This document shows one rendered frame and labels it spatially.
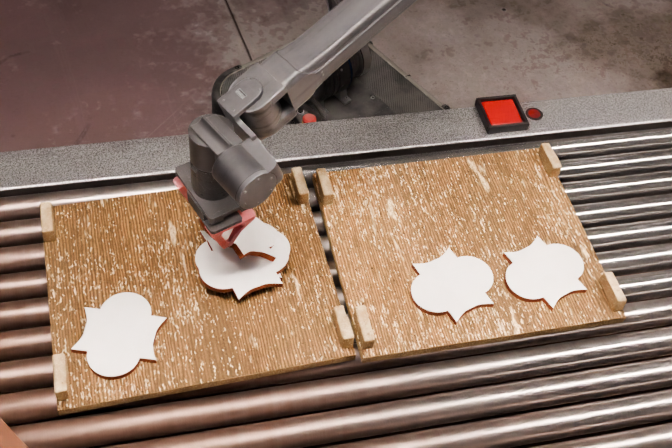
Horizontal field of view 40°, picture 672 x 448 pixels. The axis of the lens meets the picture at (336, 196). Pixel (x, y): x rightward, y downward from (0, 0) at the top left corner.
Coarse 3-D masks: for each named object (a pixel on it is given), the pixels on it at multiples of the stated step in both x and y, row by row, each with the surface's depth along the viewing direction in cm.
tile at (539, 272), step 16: (512, 256) 144; (528, 256) 145; (544, 256) 145; (560, 256) 145; (576, 256) 146; (512, 272) 142; (528, 272) 143; (544, 272) 143; (560, 272) 143; (576, 272) 144; (512, 288) 141; (528, 288) 141; (544, 288) 141; (560, 288) 141; (576, 288) 142
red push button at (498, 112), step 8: (488, 104) 168; (496, 104) 168; (504, 104) 169; (512, 104) 169; (488, 112) 167; (496, 112) 167; (504, 112) 167; (512, 112) 168; (496, 120) 166; (504, 120) 166; (512, 120) 166; (520, 120) 166
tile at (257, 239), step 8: (256, 224) 139; (264, 224) 140; (208, 232) 129; (224, 232) 131; (248, 232) 135; (256, 232) 137; (264, 232) 138; (272, 232) 140; (240, 240) 132; (248, 240) 133; (256, 240) 135; (264, 240) 136; (272, 240) 138; (240, 248) 130; (248, 248) 131; (256, 248) 133; (264, 248) 134; (240, 256) 130; (264, 256) 134; (272, 256) 134
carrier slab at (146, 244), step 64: (64, 256) 139; (128, 256) 140; (192, 256) 141; (320, 256) 143; (64, 320) 132; (192, 320) 133; (256, 320) 134; (320, 320) 135; (128, 384) 126; (192, 384) 127
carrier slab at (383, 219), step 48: (336, 192) 151; (384, 192) 152; (432, 192) 153; (480, 192) 154; (528, 192) 155; (336, 240) 145; (384, 240) 146; (432, 240) 146; (480, 240) 147; (528, 240) 148; (576, 240) 149; (384, 288) 140; (384, 336) 134; (432, 336) 135; (480, 336) 136; (528, 336) 138
